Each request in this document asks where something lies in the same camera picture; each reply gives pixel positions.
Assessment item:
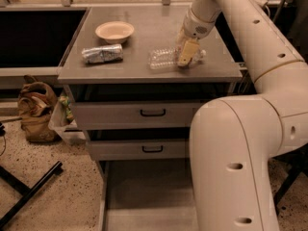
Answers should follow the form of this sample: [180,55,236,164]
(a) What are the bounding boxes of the beige paper bowl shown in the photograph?
[95,21,135,44]

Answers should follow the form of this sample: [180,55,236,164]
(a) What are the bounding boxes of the silver foil snack bag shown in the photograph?
[82,44,123,64]

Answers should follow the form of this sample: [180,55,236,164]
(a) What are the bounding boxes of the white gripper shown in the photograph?
[176,7,216,67]

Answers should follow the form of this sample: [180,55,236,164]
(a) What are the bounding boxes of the grey drawer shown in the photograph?
[87,127,190,161]
[70,84,232,131]
[99,159,198,231]

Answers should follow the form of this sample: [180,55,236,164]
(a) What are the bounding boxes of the grey drawer cabinet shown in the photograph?
[57,5,244,178]

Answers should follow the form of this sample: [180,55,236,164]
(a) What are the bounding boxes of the black office chair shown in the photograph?
[273,150,308,214]

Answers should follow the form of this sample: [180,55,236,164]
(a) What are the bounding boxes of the grey middle drawer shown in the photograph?
[87,127,190,161]

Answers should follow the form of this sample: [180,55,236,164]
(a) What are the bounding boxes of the grey top drawer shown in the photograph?
[70,84,232,131]

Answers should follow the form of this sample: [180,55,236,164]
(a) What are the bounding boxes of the brown paper bag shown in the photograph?
[17,75,60,143]

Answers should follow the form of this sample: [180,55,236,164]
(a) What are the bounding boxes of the clear plastic bin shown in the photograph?
[49,93,85,144]

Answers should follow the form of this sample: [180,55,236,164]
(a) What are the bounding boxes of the clear plastic water bottle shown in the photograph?
[148,48,206,70]

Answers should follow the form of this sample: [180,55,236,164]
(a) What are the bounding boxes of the grey bottom drawer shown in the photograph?
[99,159,198,231]

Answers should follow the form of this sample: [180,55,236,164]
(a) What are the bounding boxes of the black stand legs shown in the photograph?
[0,161,63,231]

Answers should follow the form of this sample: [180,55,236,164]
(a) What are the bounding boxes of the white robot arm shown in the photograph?
[179,0,308,231]

